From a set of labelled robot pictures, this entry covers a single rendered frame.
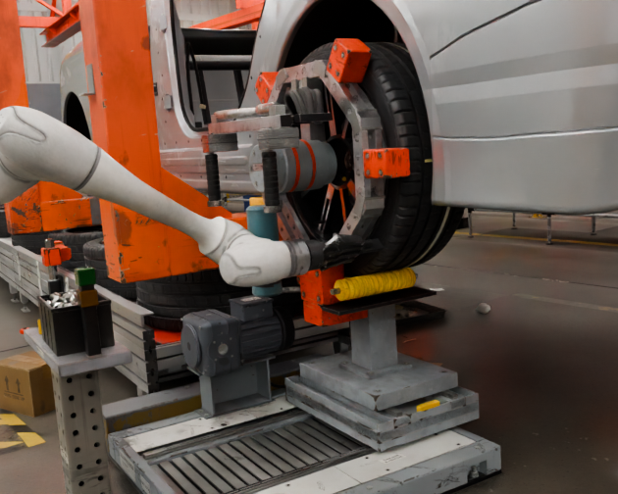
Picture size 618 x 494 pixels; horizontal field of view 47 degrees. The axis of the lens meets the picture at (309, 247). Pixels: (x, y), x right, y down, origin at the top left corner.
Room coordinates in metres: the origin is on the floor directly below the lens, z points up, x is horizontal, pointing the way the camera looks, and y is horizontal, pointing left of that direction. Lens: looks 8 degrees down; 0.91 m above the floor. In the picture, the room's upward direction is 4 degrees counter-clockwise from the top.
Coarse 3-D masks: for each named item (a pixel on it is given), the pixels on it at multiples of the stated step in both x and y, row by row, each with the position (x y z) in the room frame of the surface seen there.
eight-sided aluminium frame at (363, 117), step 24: (288, 72) 2.04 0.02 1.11; (312, 72) 1.94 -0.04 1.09; (336, 96) 1.84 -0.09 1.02; (360, 96) 1.83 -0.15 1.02; (360, 120) 1.76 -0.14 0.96; (360, 144) 1.77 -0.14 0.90; (360, 168) 1.77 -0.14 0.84; (360, 192) 1.79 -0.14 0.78; (288, 216) 2.19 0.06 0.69; (360, 216) 1.77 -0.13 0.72
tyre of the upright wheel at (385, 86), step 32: (384, 64) 1.86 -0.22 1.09; (384, 96) 1.81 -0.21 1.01; (416, 96) 1.83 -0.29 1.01; (384, 128) 1.82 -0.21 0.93; (416, 128) 1.78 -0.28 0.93; (416, 160) 1.78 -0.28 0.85; (288, 192) 2.25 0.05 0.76; (416, 192) 1.78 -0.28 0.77; (384, 224) 1.83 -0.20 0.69; (416, 224) 1.82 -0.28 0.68; (448, 224) 1.90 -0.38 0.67; (384, 256) 1.86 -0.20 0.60; (416, 256) 1.95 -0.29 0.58
